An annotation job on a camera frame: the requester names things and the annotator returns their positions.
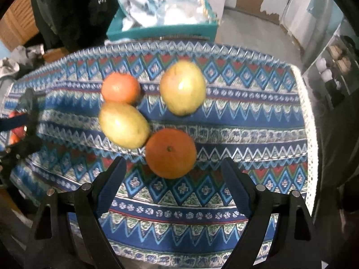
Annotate black hooded coat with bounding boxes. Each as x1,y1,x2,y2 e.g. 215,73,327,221
29,0,120,54

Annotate white printed rice bag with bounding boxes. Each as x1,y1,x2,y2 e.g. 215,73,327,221
87,0,172,29

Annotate group of shoes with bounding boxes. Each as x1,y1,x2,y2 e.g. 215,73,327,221
315,35,355,98

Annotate wooden drawer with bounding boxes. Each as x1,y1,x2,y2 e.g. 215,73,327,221
42,48,71,63

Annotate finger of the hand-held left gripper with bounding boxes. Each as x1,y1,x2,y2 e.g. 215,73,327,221
4,136,43,161
0,88,39,135

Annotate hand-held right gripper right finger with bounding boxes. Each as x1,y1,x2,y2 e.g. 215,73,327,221
221,157,323,269

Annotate red apple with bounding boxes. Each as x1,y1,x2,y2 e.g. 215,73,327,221
8,111,28,136

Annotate grey clothes pile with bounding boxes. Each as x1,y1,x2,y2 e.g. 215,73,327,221
0,45,46,79

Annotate clear plastic bags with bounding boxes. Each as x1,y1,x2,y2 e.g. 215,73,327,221
163,0,211,26

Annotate glass shoe rack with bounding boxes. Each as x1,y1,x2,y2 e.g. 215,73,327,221
301,20,359,110

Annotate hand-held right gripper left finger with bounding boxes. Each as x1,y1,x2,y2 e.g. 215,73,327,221
26,156,128,269

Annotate teal plastic basket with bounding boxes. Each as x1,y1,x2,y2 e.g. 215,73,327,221
106,0,220,43

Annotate blue patterned tablecloth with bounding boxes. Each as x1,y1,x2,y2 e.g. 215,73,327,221
0,41,321,269

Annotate large orange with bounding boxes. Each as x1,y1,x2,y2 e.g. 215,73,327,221
145,128,198,179

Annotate medium orange tangerine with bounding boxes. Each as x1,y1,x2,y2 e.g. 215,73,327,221
101,72,142,106

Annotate wooden louvered wardrobe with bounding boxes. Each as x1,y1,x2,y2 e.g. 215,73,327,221
0,0,40,51

